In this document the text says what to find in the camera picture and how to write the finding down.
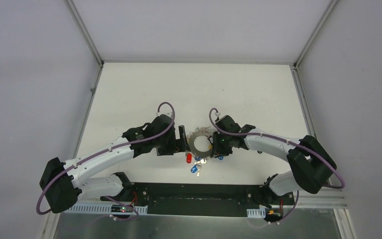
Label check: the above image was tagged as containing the white cable duct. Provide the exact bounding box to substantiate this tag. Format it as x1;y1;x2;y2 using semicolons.
246;208;266;219
64;203;136;215

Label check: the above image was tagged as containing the right white cable duct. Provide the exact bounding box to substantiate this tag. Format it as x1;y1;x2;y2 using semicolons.
246;208;266;219

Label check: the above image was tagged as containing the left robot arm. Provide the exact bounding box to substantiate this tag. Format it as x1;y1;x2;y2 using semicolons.
36;114;189;215

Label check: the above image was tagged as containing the aluminium frame rail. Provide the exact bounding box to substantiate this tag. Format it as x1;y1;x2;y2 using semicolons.
50;180;347;209

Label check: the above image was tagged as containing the key with red tag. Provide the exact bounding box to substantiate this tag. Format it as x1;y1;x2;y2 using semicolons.
186;153;193;164

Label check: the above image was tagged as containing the left white cable duct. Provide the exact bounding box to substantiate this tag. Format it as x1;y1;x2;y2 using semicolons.
64;203;136;215

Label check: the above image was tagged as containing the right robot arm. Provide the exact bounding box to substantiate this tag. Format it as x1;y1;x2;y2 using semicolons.
210;115;337;204

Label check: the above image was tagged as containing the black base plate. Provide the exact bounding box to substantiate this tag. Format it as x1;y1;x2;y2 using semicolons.
100;182;295;218

